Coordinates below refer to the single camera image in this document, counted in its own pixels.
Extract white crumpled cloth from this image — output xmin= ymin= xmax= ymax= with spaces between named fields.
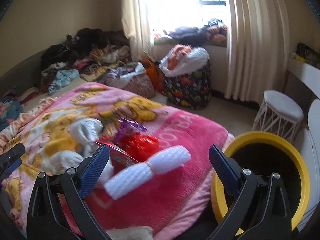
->
xmin=49 ymin=117 xmax=103 ymax=174

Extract person hand painted nails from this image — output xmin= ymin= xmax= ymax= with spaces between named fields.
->
xmin=9 ymin=208 xmax=23 ymax=228

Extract cream curtain right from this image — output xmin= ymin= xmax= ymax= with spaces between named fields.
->
xmin=224 ymin=0 xmax=290 ymax=103

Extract yellow rimmed black trash bin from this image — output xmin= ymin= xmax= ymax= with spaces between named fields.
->
xmin=222 ymin=131 xmax=310 ymax=229

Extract dark items on dresser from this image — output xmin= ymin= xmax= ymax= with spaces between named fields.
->
xmin=290 ymin=43 xmax=320 ymax=69

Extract red snack packet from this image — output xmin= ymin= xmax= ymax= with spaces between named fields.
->
xmin=95 ymin=140 xmax=138 ymax=169

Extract pile of clothes on bed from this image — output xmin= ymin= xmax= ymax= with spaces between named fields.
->
xmin=40 ymin=28 xmax=131 ymax=93

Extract light blue garment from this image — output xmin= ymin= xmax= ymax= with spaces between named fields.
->
xmin=48 ymin=69 xmax=80 ymax=95

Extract clothes on window sill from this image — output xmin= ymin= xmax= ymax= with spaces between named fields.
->
xmin=153 ymin=18 xmax=228 ymax=47

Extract red plastic wrapper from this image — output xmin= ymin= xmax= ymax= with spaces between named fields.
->
xmin=120 ymin=133 xmax=159 ymax=162

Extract white wire frame stool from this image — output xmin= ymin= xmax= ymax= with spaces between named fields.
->
xmin=252 ymin=90 xmax=304 ymax=143

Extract orange bag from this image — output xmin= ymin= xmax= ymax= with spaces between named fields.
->
xmin=140 ymin=58 xmax=164 ymax=95

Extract pink cartoon fleece blanket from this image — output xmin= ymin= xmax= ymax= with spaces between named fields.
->
xmin=1 ymin=82 xmax=231 ymax=239

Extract white foam net bundle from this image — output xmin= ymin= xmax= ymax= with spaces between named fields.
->
xmin=104 ymin=145 xmax=191 ymax=200

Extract cream curtain left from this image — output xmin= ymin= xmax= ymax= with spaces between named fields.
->
xmin=121 ymin=0 xmax=155 ymax=60

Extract dinosaur print laundry basket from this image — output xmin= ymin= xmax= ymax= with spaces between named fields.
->
xmin=163 ymin=60 xmax=212 ymax=109

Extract floral fabric bag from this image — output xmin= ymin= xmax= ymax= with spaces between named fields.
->
xmin=103 ymin=62 xmax=156 ymax=98

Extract white dressing table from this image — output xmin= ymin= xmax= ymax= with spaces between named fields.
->
xmin=285 ymin=58 xmax=319 ymax=231

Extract cream curtain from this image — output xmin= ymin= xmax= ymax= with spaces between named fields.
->
xmin=224 ymin=0 xmax=290 ymax=103
xmin=121 ymin=0 xmax=155 ymax=60

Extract purple foil wrapper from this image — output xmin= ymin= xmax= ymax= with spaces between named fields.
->
xmin=113 ymin=119 xmax=147 ymax=144

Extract white plastic bag with clothes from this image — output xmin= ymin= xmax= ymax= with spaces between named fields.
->
xmin=159 ymin=44 xmax=209 ymax=77

